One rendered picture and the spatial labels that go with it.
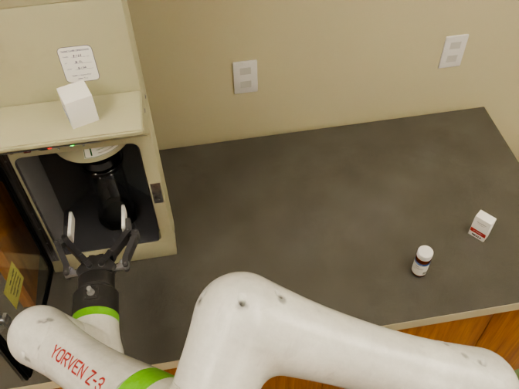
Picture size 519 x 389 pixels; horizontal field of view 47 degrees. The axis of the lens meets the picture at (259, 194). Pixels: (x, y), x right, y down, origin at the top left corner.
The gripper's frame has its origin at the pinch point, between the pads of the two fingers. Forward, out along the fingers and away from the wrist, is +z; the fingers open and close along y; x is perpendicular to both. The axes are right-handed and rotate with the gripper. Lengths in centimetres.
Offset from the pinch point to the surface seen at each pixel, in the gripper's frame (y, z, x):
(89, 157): -1.3, 4.9, -14.6
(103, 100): -8.3, 1.2, -32.7
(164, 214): -14.6, 3.7, 6.5
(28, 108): 5.6, 1.5, -32.7
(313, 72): -61, 47, 3
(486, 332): -98, -22, 46
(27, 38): 1.6, 2.8, -46.6
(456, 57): -105, 47, 4
